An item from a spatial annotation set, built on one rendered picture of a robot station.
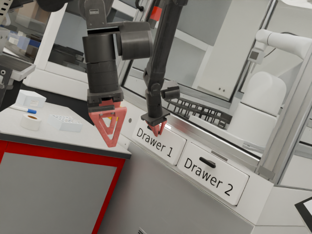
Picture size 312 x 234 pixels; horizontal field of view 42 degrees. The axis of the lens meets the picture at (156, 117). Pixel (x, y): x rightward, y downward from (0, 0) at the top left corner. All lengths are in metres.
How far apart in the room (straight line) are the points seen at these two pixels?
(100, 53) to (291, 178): 0.87
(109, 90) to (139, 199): 1.02
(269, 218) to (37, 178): 0.84
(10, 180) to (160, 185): 0.56
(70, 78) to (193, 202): 1.11
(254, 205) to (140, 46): 0.77
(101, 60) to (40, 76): 1.48
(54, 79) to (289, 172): 1.36
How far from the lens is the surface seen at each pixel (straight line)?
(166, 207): 1.61
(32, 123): 1.57
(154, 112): 1.54
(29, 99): 1.94
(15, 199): 1.61
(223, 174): 1.42
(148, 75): 1.44
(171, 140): 1.60
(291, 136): 1.32
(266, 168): 1.35
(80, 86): 2.34
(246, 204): 1.39
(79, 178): 1.69
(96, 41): 0.75
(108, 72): 0.75
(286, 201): 1.45
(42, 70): 2.23
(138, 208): 1.73
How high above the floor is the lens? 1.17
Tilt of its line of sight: 7 degrees down
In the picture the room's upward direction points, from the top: 22 degrees clockwise
